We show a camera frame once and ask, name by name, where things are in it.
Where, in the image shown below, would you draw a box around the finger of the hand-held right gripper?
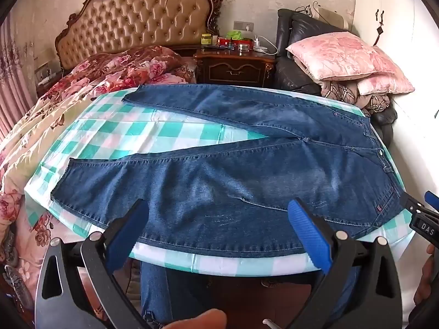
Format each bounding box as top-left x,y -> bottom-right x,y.
399,191 -> 428,220
424,191 -> 439,213

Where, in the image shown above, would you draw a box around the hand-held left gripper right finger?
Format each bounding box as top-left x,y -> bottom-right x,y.
287,197 -> 403,329

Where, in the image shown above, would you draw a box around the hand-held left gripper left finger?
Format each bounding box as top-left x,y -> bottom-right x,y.
34,198 -> 150,329

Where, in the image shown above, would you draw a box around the blue denim pants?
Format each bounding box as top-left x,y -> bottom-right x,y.
51,84 -> 407,259

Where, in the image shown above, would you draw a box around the person's right hand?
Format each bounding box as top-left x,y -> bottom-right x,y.
413,243 -> 439,305

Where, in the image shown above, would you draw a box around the person's left hand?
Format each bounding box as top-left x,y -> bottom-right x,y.
164,308 -> 228,329

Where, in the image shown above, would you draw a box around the person's left leg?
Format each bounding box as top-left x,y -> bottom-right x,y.
140,260 -> 179,329

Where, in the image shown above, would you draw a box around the person's leg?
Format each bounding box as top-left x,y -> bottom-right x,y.
327,265 -> 362,321
140,260 -> 179,329

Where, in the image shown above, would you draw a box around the person's right leg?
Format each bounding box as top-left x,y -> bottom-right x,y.
327,265 -> 362,321

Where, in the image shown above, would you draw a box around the green white checkered tablecloth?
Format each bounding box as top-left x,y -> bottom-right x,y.
25,83 -> 414,278

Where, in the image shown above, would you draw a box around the small pink pillow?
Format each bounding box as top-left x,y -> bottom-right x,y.
357,72 -> 415,96

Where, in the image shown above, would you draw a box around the plaid blanket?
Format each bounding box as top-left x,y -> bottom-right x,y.
319,80 -> 392,117

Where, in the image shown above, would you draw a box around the large pink floral pillow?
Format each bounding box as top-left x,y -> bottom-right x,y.
286,32 -> 403,80

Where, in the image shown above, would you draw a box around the dark wooden nightstand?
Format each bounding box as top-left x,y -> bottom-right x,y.
194,43 -> 277,88

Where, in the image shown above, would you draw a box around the small bedside table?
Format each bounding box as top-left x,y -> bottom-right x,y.
34,61 -> 64,88

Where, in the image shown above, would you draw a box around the pink floral curtain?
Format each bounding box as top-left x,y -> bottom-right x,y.
0,10 -> 38,141

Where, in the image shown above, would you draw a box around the tufted carved wooden headboard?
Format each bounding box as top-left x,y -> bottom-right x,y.
55,0 -> 223,72

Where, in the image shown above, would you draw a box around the white cable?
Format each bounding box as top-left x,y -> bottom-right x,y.
259,35 -> 278,56

